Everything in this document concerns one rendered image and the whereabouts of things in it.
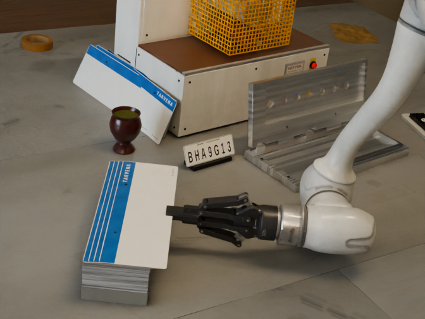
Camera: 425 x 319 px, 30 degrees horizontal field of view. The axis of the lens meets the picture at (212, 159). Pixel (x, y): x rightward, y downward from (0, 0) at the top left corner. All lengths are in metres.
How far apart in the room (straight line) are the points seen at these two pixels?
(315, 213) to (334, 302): 0.19
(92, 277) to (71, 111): 0.84
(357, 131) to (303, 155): 0.48
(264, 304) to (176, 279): 0.19
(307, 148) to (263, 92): 0.22
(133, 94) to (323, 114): 0.54
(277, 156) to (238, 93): 0.24
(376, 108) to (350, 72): 0.72
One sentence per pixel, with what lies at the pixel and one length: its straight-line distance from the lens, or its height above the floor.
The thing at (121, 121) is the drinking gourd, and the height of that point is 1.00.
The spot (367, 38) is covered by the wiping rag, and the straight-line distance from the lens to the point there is 3.18.
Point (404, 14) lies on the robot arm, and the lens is 1.54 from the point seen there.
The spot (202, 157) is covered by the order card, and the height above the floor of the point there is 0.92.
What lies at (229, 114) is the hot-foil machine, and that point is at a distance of 2.27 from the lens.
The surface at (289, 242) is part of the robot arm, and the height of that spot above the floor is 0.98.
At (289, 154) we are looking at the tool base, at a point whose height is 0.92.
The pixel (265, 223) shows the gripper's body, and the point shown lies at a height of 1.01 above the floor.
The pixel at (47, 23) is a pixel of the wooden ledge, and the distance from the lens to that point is 2.97.
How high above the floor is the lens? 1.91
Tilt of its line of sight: 29 degrees down
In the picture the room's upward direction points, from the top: 7 degrees clockwise
